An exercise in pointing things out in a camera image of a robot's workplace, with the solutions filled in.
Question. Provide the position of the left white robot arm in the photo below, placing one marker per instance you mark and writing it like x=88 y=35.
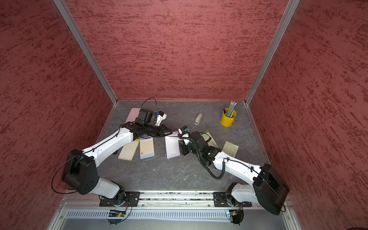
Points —
x=80 y=169

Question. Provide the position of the green memo pad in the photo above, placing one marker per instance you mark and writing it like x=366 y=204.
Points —
x=209 y=139

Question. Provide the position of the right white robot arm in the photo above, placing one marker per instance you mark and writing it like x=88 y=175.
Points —
x=263 y=184

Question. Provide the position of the aluminium rail frame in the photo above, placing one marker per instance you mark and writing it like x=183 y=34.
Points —
x=156 y=205

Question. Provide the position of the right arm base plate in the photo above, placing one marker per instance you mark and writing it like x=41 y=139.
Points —
x=223 y=199

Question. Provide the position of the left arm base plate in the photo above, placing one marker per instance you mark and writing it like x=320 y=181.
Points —
x=122 y=199

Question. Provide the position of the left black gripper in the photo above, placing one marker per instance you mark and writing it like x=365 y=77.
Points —
x=162 y=129

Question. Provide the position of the pink pencil case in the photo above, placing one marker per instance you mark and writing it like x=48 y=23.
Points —
x=133 y=114

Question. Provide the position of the yellow-top beige memo pad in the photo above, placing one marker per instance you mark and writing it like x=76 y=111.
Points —
x=128 y=151

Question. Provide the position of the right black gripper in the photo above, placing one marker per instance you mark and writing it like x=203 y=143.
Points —
x=184 y=146

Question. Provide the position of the torn green memo page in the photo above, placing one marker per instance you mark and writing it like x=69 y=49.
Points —
x=230 y=149

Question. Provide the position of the blue-edged beige memo pad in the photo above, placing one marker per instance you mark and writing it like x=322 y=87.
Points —
x=146 y=148

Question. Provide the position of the bundle of pencils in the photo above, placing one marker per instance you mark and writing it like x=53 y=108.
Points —
x=229 y=112

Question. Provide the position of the yellow pencil cup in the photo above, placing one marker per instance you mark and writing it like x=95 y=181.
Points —
x=227 y=121

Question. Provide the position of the purple grid memo pad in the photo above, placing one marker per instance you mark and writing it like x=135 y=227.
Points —
x=172 y=145

